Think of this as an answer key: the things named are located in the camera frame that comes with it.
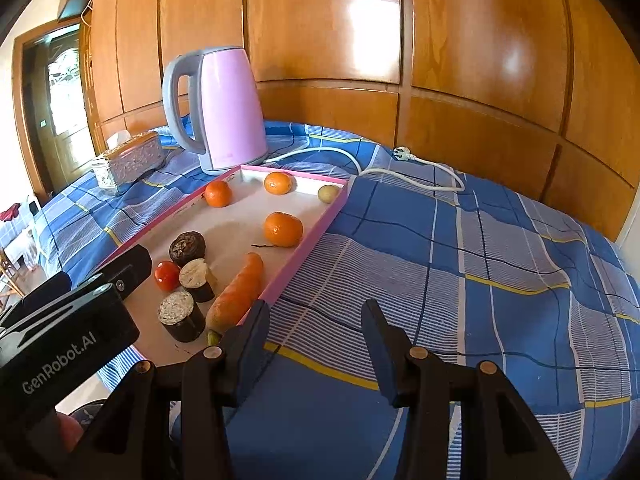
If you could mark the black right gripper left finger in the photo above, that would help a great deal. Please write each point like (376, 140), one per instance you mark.
(219, 377)

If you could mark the orange mandarin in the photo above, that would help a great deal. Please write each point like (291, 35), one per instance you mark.
(278, 183)
(283, 230)
(218, 194)

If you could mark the small beige potato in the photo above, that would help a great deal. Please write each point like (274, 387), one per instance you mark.
(328, 193)

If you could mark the person's hand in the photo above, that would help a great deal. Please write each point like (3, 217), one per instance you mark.
(71, 431)

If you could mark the pink electric kettle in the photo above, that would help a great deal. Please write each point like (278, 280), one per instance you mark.
(212, 108)

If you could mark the dark round eggplant end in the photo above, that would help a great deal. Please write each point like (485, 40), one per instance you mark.
(187, 246)

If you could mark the pink shallow tray box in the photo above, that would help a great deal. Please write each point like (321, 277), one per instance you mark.
(233, 231)

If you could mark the silver patterned tissue box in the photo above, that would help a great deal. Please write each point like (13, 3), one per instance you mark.
(129, 161)

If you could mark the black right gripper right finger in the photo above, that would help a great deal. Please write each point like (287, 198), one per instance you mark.
(411, 377)

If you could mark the red tomato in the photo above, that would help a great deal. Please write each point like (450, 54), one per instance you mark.
(166, 276)

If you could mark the orange carrot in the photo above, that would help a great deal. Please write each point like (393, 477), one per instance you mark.
(236, 299)

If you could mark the wooden door with glass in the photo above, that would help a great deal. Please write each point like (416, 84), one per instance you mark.
(52, 107)

